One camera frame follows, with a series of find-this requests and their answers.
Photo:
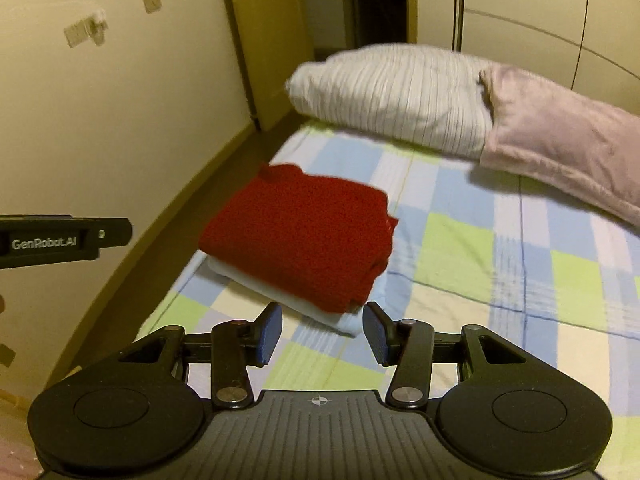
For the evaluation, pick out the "wall socket plate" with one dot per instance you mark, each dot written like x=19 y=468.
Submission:
x=152 y=6

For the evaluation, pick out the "white wardrobe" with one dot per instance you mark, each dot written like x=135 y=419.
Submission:
x=589 y=46

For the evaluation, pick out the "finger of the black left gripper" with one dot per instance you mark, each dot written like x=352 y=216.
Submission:
x=114 y=232

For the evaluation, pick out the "white striped pillow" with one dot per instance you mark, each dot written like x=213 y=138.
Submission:
x=422 y=95

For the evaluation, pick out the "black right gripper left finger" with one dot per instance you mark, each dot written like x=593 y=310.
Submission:
x=228 y=348

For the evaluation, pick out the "checkered bed sheet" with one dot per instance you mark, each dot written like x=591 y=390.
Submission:
x=551 y=274

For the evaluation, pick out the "wooden door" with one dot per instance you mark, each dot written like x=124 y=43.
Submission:
x=276 y=36

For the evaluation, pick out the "light blue folded garment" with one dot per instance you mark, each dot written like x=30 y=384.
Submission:
x=349 y=324

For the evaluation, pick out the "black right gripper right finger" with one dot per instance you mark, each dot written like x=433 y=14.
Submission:
x=412 y=347

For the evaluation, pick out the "red knitted sweater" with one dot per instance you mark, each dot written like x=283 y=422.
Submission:
x=322 y=239

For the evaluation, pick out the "pink folded blanket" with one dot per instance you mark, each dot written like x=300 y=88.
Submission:
x=585 y=148

